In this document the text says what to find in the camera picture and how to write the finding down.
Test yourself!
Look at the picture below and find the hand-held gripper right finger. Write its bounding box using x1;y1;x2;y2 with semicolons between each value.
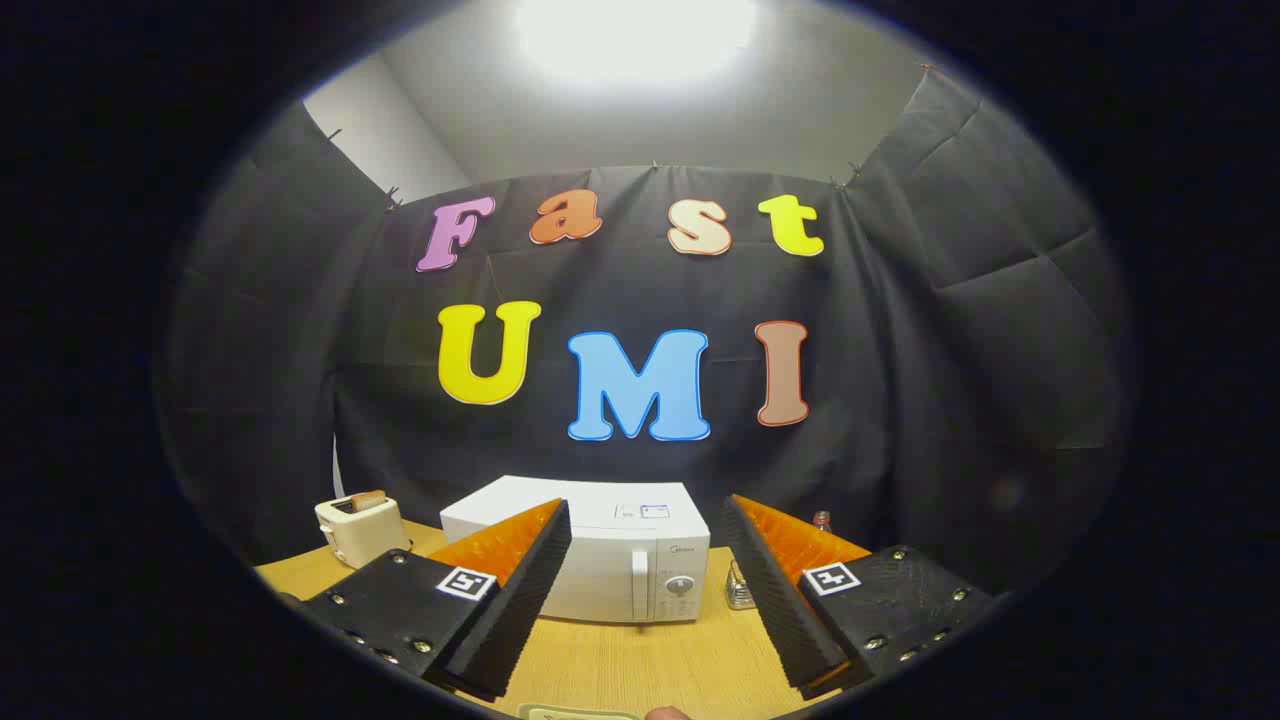
722;494;997;701

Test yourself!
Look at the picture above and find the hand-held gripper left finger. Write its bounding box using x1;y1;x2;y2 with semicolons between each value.
300;498;573;701

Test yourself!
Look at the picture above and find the white microwave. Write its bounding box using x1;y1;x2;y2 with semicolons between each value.
440;475;712;625

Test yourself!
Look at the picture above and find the white plate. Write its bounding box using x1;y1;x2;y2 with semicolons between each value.
518;705;641;720

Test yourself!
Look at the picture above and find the cream toaster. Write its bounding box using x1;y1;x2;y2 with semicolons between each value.
315;492;413;569

